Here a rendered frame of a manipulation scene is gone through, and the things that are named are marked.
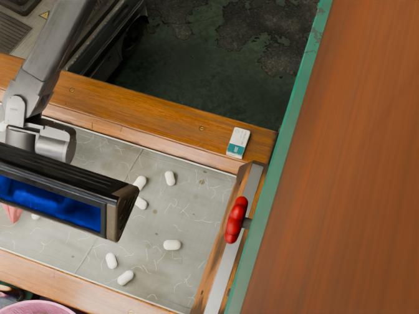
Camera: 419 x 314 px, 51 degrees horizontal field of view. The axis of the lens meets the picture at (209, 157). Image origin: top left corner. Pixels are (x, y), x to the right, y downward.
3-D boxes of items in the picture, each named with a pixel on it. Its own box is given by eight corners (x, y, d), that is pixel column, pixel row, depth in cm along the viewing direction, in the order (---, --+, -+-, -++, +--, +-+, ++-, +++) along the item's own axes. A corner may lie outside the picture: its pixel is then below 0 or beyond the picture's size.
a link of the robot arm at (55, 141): (28, 87, 86) (6, 93, 78) (85, 100, 86) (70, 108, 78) (22, 145, 89) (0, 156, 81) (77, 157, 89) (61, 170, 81)
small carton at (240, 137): (234, 130, 95) (234, 126, 93) (250, 135, 95) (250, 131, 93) (226, 154, 93) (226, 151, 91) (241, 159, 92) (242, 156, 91)
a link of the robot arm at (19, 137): (15, 116, 86) (0, 123, 80) (50, 124, 86) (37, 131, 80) (12, 149, 88) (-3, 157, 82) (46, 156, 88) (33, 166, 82)
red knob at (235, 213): (234, 202, 42) (235, 188, 38) (255, 210, 41) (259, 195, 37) (220, 245, 40) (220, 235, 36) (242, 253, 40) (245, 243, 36)
